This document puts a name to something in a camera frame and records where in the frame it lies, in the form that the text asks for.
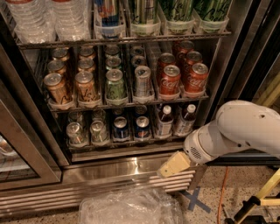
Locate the blue cola can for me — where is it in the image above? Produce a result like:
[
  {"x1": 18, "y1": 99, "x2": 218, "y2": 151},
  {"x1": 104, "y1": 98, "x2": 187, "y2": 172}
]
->
[
  {"x1": 135, "y1": 116, "x2": 150, "y2": 138},
  {"x1": 134, "y1": 105, "x2": 148, "y2": 118},
  {"x1": 113, "y1": 116, "x2": 129, "y2": 139}
]

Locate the dark bottle white cap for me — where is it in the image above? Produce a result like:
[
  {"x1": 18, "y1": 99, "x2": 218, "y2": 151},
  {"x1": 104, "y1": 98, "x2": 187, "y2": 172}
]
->
[
  {"x1": 174, "y1": 104, "x2": 196, "y2": 136},
  {"x1": 157, "y1": 105, "x2": 173, "y2": 137}
]

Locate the rear red cola can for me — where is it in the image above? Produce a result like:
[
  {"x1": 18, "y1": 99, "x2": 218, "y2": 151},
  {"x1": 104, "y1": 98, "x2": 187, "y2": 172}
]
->
[{"x1": 172, "y1": 40, "x2": 194, "y2": 60}]

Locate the bottom wire shelf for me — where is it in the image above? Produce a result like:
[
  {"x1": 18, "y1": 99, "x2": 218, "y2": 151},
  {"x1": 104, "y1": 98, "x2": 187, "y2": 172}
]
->
[{"x1": 68, "y1": 136, "x2": 185, "y2": 151}]

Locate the yellow black stand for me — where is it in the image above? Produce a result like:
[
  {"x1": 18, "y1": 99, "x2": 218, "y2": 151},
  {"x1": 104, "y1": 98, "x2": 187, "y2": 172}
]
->
[{"x1": 225, "y1": 169, "x2": 280, "y2": 224}]

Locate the rear blue cola can right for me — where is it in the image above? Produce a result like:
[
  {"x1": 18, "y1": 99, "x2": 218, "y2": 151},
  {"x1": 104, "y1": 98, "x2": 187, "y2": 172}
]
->
[{"x1": 134, "y1": 105, "x2": 148, "y2": 118}]

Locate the orange cable on floor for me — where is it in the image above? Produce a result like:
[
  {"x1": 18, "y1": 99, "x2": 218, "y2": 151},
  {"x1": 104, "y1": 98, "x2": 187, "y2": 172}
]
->
[{"x1": 216, "y1": 165, "x2": 230, "y2": 224}]

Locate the front green can middle shelf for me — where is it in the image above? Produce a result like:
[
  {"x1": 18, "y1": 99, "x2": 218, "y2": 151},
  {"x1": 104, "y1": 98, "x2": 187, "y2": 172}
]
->
[{"x1": 106, "y1": 69, "x2": 125, "y2": 100}]

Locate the green can top shelf right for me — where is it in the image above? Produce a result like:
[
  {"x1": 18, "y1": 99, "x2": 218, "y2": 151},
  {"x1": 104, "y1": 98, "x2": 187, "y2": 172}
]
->
[{"x1": 194, "y1": 0, "x2": 232, "y2": 22}]

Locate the left glass fridge door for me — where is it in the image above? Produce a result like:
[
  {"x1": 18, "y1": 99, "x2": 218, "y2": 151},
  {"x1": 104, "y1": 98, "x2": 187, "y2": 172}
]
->
[{"x1": 0, "y1": 81, "x2": 61, "y2": 191}]

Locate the green can top shelf left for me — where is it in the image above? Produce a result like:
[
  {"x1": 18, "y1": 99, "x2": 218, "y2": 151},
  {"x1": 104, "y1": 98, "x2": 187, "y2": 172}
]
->
[{"x1": 158, "y1": 0, "x2": 194, "y2": 22}]

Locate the front blue cola can right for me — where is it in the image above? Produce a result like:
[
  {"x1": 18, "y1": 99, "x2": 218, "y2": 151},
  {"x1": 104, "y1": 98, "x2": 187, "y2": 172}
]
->
[{"x1": 135, "y1": 116, "x2": 150, "y2": 138}]

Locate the front silver can middle shelf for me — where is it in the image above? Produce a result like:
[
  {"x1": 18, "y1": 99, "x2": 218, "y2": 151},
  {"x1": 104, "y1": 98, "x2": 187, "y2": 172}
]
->
[{"x1": 135, "y1": 66, "x2": 151, "y2": 97}]

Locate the tan can column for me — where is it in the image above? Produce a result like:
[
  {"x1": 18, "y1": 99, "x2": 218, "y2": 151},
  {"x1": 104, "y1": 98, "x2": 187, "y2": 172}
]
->
[
  {"x1": 44, "y1": 73, "x2": 72, "y2": 104},
  {"x1": 78, "y1": 59, "x2": 96, "y2": 73},
  {"x1": 75, "y1": 71, "x2": 98, "y2": 102},
  {"x1": 78, "y1": 46, "x2": 96, "y2": 60},
  {"x1": 47, "y1": 59, "x2": 67, "y2": 76},
  {"x1": 52, "y1": 48, "x2": 70, "y2": 61}
]

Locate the red cola can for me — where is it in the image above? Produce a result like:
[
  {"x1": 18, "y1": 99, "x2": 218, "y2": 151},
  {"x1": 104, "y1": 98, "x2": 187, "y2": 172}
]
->
[
  {"x1": 182, "y1": 51, "x2": 202, "y2": 79},
  {"x1": 185, "y1": 63, "x2": 208, "y2": 93},
  {"x1": 159, "y1": 65, "x2": 181, "y2": 95},
  {"x1": 172, "y1": 40, "x2": 194, "y2": 60},
  {"x1": 157, "y1": 52, "x2": 176, "y2": 85}
]

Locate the front red cola can right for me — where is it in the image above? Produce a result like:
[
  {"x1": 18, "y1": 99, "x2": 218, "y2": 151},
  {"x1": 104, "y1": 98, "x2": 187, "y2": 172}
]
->
[{"x1": 185, "y1": 63, "x2": 208, "y2": 93}]

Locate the wire shelf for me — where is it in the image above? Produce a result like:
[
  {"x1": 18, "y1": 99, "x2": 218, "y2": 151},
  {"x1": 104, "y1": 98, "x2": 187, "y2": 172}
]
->
[
  {"x1": 15, "y1": 31, "x2": 231, "y2": 49},
  {"x1": 48, "y1": 93, "x2": 208, "y2": 113},
  {"x1": 68, "y1": 136, "x2": 185, "y2": 151}
]

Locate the blue tape cross on floor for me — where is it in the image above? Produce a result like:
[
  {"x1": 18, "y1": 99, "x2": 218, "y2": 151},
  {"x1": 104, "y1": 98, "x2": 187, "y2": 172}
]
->
[{"x1": 180, "y1": 186, "x2": 211, "y2": 214}]

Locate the rear silver can middle shelf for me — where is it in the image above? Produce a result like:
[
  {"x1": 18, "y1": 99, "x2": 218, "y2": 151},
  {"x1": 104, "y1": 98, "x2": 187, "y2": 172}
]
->
[{"x1": 129, "y1": 45, "x2": 144, "y2": 57}]

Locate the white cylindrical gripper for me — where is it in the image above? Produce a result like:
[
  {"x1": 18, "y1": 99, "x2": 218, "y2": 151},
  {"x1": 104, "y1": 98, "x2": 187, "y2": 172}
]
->
[{"x1": 157, "y1": 151, "x2": 191, "y2": 178}]

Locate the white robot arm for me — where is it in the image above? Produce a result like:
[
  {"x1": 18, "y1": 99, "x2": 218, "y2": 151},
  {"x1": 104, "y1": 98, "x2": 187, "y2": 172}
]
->
[{"x1": 157, "y1": 100, "x2": 280, "y2": 178}]

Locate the stainless fridge base grille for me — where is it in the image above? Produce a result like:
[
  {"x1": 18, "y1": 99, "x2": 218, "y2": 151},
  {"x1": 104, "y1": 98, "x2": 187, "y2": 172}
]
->
[{"x1": 0, "y1": 153, "x2": 207, "y2": 218}]

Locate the rear green can middle shelf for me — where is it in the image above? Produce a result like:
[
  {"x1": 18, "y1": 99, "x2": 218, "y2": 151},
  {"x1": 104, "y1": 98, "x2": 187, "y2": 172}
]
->
[{"x1": 104, "y1": 45, "x2": 120, "y2": 58}]

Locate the top wire shelf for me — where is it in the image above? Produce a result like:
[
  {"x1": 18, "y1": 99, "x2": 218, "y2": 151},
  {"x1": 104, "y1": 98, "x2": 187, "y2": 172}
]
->
[{"x1": 15, "y1": 31, "x2": 231, "y2": 49}]

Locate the open glass fridge door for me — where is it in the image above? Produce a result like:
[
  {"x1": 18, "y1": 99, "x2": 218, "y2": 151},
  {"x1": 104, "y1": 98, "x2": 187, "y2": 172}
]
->
[{"x1": 201, "y1": 0, "x2": 280, "y2": 166}]

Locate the middle wire shelf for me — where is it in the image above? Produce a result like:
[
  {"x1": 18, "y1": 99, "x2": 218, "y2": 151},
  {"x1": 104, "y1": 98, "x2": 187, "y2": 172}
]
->
[{"x1": 48, "y1": 93, "x2": 208, "y2": 113}]

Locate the clear plastic bin on floor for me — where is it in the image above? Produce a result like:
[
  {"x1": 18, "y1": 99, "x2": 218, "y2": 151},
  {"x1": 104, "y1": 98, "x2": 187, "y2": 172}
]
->
[{"x1": 78, "y1": 188, "x2": 184, "y2": 224}]

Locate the silver green can top shelf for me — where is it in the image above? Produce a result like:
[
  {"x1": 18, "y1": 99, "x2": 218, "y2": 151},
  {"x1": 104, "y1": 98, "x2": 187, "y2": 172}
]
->
[{"x1": 129, "y1": 0, "x2": 158, "y2": 25}]

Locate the front red cola can left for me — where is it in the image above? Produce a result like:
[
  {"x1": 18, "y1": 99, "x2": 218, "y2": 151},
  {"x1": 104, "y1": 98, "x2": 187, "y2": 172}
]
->
[{"x1": 159, "y1": 65, "x2": 181, "y2": 95}]

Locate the front blue cola can left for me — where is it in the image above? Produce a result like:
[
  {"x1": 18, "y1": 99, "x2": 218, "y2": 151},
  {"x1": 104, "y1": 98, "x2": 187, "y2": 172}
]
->
[{"x1": 113, "y1": 116, "x2": 129, "y2": 139}]

